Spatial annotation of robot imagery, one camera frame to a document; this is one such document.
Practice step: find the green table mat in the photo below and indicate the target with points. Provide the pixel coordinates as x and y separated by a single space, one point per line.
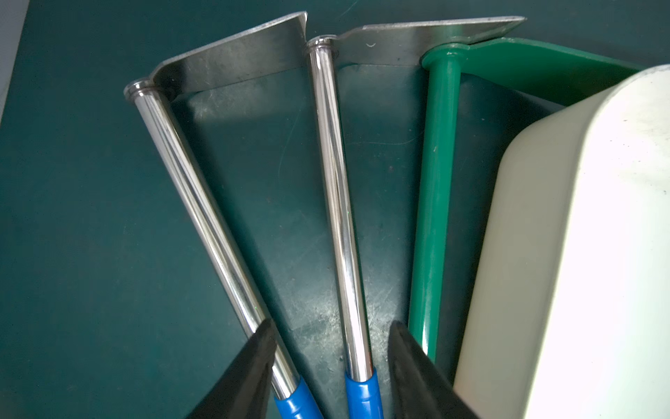
110 307

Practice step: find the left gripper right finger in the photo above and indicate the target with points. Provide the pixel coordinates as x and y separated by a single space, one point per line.
419 390

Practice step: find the white plastic storage tray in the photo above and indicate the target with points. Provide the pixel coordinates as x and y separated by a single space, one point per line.
569 316

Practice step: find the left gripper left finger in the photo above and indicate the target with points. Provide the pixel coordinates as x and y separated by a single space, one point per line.
243 390

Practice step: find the steel blue hoe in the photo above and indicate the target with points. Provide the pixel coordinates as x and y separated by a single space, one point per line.
436 45
269 48

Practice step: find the green red hoe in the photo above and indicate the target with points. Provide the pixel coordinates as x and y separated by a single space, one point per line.
479 98

